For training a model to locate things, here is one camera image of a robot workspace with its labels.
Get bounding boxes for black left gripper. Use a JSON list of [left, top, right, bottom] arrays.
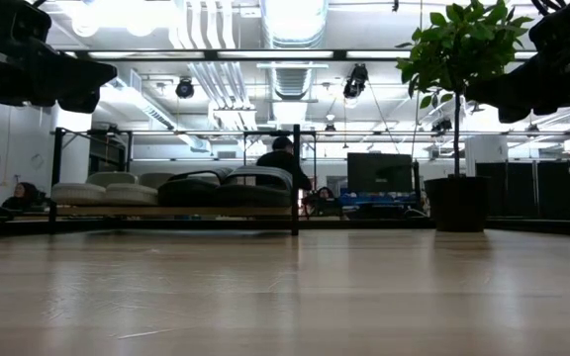
[[0, 0, 118, 114]]

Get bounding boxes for cream foam slide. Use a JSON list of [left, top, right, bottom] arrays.
[[104, 171, 175, 207], [50, 170, 138, 207]]

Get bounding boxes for dark green foam slide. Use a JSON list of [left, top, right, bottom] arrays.
[[157, 167, 235, 208], [213, 165, 294, 208]]

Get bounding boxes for black metal wood shelf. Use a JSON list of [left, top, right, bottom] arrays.
[[47, 123, 302, 236]]

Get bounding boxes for dark storage rack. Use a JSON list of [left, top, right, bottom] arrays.
[[89, 129, 131, 173]]

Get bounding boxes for green leafy tree plant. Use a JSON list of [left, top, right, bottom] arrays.
[[396, 0, 534, 178]]

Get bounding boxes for black partition screens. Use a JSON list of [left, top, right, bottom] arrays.
[[475, 152, 570, 220]]

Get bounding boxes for black plant pot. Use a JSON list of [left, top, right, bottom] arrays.
[[423, 175, 493, 232]]

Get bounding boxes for person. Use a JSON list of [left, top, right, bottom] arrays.
[[1, 181, 43, 212], [255, 136, 314, 192], [314, 186, 339, 217]]

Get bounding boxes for black computer monitor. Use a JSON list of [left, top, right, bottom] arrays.
[[346, 151, 414, 194]]

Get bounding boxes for blue bins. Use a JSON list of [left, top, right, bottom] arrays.
[[338, 191, 418, 207]]

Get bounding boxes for black ceiling cable reel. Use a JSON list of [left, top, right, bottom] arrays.
[[429, 117, 454, 135], [341, 62, 370, 100], [174, 77, 196, 100]]

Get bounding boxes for distant thin metal frame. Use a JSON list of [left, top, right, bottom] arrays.
[[49, 128, 570, 202]]

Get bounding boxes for black station frame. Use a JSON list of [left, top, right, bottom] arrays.
[[61, 47, 522, 62]]

